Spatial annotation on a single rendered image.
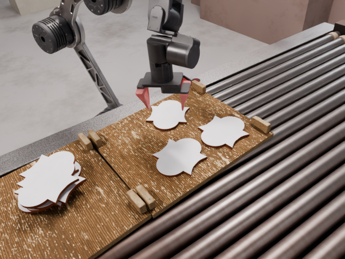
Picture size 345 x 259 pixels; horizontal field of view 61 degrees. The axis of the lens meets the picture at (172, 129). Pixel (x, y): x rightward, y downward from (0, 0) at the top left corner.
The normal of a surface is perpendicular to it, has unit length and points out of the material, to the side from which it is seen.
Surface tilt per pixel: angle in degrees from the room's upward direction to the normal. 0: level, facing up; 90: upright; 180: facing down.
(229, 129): 0
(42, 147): 0
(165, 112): 0
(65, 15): 90
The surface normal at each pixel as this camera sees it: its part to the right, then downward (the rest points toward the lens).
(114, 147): -0.07, -0.76
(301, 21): -0.80, 0.43
